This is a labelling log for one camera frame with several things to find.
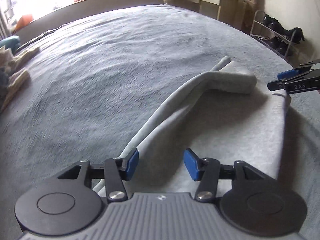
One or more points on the grey bed sheet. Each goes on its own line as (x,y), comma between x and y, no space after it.
(60,115)

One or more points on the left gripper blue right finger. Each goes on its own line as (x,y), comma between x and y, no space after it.
(204,170)

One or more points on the metal shoe rack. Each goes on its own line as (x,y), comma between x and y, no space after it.
(269,31)

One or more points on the beige checked garment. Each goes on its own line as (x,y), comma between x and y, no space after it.
(13,73)

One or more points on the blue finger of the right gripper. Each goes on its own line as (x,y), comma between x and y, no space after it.
(290,73)

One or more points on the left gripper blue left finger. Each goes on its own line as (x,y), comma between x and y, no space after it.
(117,170)

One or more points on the white desk with drawers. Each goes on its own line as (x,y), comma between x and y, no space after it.
(231,12)

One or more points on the grey sweatshirt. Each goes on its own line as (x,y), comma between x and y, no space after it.
(219,107)

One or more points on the teal blue duvet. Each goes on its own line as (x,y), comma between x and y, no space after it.
(12,42)

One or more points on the orange bag on sill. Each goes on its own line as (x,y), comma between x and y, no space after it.
(23,22)

